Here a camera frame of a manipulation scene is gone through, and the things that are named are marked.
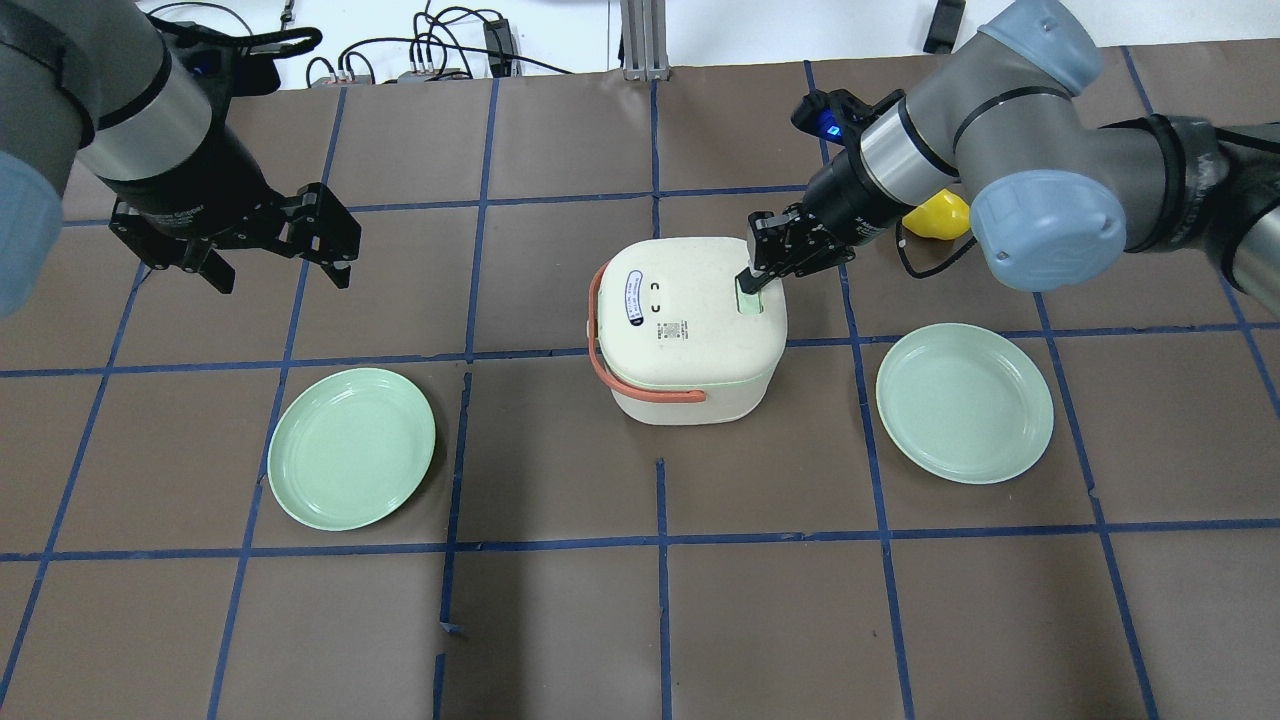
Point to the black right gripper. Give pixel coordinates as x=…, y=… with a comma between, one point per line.
x=842, y=207

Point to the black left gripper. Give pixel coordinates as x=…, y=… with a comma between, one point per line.
x=208, y=186

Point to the white rice cooker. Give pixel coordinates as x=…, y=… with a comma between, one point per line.
x=675, y=339

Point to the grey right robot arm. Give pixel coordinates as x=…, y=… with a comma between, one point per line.
x=1054, y=202

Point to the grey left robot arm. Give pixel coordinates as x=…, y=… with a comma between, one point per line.
x=142, y=104

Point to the light green plate left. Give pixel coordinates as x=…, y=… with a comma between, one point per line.
x=351, y=449

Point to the light green plate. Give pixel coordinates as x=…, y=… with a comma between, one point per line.
x=351, y=449
x=964, y=404

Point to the yellow toy potato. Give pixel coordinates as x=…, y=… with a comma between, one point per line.
x=944, y=217

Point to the light green plate right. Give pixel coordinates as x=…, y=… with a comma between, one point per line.
x=964, y=404

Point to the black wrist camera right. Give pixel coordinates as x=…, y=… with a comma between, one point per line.
x=838, y=116

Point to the aluminium frame post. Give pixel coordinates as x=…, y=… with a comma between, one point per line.
x=644, y=41

